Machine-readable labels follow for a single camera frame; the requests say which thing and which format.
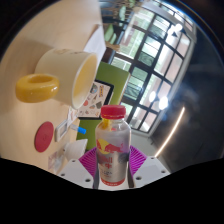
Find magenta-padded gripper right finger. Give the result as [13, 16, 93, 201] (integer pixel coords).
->
[125, 145, 172, 189]

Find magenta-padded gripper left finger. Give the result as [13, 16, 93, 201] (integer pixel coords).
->
[57, 147, 100, 190]

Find red-capped clear drink bottle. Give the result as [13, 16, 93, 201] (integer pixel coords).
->
[94, 104, 132, 188]

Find small white paper slip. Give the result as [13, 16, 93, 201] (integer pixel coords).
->
[48, 148, 68, 174]

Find small blue-capped white bottle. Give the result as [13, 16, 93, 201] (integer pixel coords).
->
[69, 123, 87, 135]

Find small white flat device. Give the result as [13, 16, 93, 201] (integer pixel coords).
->
[54, 119, 69, 143]

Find long curved strip light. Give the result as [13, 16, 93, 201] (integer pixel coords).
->
[154, 106, 186, 158]

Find flat round red coaster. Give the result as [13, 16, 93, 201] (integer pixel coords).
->
[33, 120, 55, 154]

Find black pendant ceiling lamps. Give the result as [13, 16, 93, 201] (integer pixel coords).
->
[148, 23, 184, 111]

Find green upholstered bench seat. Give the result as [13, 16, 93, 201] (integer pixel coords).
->
[75, 61, 131, 152]

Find white paper sheets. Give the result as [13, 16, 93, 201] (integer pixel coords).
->
[82, 24, 108, 63]

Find wooden chairs with green seats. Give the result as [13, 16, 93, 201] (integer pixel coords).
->
[101, 3, 141, 51]

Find cream mug with yellow handle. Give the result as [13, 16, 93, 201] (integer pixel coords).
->
[14, 48, 99, 110]

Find black-framed window wall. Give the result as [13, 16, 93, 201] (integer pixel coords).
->
[109, 0, 198, 134]

